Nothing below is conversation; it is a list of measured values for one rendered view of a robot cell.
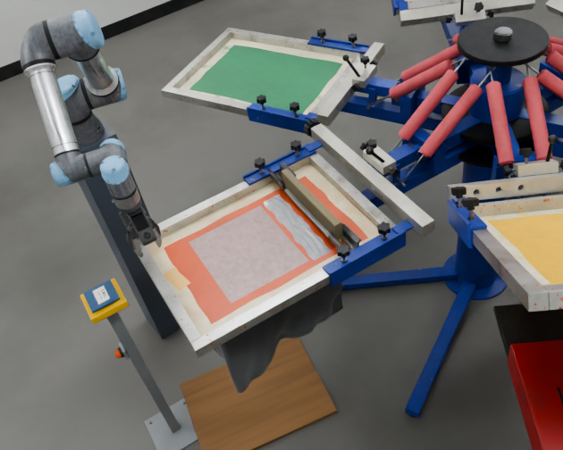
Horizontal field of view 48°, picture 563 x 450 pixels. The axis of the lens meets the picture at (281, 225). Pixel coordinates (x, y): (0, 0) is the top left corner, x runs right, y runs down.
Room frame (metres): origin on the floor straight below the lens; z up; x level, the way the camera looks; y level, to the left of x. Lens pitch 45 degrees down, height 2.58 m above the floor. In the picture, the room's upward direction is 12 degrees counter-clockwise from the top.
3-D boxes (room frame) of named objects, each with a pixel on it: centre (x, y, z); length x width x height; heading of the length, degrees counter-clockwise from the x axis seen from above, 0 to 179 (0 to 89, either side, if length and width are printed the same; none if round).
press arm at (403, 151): (1.76, -0.44, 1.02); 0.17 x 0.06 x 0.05; 112
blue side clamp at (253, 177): (1.89, -0.04, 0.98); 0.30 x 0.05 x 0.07; 112
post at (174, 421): (1.44, 0.65, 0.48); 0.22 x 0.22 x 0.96; 22
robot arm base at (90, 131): (2.06, 0.66, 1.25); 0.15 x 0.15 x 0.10
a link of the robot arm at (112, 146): (1.55, 0.46, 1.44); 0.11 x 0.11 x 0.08; 9
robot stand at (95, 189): (2.06, 0.66, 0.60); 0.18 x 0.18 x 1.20; 29
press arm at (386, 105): (2.32, -0.41, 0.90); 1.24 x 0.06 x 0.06; 52
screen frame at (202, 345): (1.55, 0.08, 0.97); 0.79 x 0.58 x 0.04; 112
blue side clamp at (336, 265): (1.38, -0.25, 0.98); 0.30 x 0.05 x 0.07; 112
